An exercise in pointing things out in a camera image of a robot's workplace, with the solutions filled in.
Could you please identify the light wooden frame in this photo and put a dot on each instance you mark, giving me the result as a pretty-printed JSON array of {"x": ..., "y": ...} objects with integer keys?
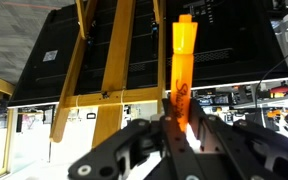
[{"x": 2, "y": 85}]

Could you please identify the wooden easel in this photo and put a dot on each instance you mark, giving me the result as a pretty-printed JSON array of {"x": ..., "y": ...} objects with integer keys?
[{"x": 117, "y": 66}]

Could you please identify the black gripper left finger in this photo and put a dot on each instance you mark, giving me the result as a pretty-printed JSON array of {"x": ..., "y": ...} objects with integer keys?
[{"x": 134, "y": 153}]

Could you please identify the black monitor with vents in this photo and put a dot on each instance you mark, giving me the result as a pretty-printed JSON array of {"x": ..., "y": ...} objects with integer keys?
[{"x": 237, "y": 33}]

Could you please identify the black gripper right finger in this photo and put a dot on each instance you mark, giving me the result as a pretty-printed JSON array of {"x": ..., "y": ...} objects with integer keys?
[{"x": 250, "y": 153}]

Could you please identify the black monitor with white label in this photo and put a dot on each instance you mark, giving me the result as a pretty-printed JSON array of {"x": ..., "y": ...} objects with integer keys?
[{"x": 34, "y": 76}]

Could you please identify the orange marker pen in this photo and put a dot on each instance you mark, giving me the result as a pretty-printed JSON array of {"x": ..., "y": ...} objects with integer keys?
[{"x": 183, "y": 66}]

